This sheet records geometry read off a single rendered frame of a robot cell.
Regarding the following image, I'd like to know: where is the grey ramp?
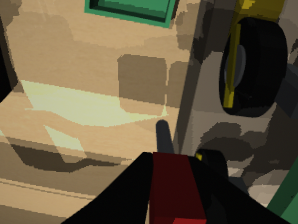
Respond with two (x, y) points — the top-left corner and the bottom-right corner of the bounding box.
(172, 0), (298, 208)

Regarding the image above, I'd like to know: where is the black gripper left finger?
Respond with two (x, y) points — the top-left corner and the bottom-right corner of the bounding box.
(63, 152), (153, 224)

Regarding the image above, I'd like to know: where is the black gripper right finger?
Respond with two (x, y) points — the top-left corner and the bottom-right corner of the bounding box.
(188, 156), (290, 224)

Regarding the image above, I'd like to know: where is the green wheeled trolley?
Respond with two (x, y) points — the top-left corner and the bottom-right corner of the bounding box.
(194, 18), (298, 224)

